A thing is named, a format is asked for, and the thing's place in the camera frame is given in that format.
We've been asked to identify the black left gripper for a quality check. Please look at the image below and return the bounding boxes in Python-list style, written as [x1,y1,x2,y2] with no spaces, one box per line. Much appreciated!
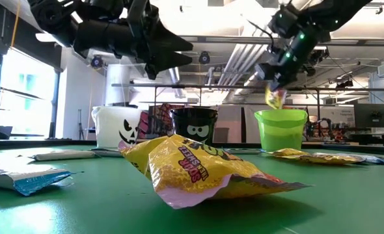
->
[126,0,195,81]

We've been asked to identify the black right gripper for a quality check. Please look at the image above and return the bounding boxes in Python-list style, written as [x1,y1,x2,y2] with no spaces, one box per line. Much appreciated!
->
[254,28,320,94]

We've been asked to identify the black ceiling spotlight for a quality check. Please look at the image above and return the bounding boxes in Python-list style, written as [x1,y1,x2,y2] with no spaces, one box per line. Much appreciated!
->
[198,51,212,65]
[90,55,104,69]
[309,48,330,68]

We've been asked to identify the lime green plastic bucket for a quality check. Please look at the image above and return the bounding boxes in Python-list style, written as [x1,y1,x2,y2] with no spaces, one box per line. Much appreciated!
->
[254,109,309,153]

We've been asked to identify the black metal rack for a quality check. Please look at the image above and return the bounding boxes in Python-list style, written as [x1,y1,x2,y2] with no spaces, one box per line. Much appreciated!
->
[110,83,384,144]

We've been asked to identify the white cabinet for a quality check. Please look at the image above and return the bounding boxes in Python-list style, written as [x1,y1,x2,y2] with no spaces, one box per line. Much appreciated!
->
[217,104,261,144]

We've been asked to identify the black monster face bucket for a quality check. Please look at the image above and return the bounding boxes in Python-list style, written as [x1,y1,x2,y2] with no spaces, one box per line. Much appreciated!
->
[170,107,219,146]

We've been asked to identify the white jack-o-lantern bucket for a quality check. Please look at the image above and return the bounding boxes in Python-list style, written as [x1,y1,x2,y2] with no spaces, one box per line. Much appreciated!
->
[91,105,143,149]

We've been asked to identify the black computer monitor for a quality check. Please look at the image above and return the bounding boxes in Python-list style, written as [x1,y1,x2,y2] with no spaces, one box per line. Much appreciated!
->
[353,103,384,129]

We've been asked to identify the black tripod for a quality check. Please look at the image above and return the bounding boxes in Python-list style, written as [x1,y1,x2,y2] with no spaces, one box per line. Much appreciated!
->
[76,109,86,140]

